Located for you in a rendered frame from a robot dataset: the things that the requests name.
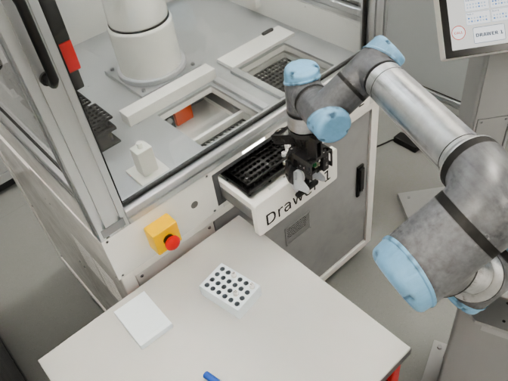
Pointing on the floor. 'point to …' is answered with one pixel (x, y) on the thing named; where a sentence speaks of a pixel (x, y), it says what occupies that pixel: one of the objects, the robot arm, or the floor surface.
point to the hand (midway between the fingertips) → (302, 185)
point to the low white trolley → (236, 326)
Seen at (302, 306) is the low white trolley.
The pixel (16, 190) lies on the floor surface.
